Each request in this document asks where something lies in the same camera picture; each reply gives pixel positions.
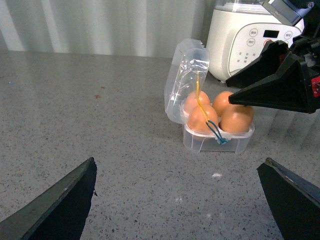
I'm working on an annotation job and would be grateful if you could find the blue rubber band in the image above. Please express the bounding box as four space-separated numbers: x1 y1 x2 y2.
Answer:
205 120 228 145

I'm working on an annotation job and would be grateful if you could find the brown egg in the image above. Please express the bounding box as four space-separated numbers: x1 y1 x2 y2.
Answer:
219 104 254 133
187 104 219 133
184 91 211 114
212 91 233 117

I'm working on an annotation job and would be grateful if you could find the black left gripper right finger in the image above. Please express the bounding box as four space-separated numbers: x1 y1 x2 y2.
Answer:
257 157 320 240

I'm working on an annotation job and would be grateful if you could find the clear plastic egg box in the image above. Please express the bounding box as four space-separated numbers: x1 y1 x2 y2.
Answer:
164 38 255 153

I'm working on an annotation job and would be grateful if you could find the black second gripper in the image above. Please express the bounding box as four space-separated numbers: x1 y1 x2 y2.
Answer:
225 0 320 114

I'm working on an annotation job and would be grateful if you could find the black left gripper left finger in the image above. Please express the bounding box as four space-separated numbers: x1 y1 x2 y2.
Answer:
0 157 97 240

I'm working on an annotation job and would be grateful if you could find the yellow rubber band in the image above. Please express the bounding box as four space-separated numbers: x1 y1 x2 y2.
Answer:
195 72 211 123

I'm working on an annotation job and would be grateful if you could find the white Joyoung blender appliance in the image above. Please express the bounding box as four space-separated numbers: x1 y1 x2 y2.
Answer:
206 0 305 83

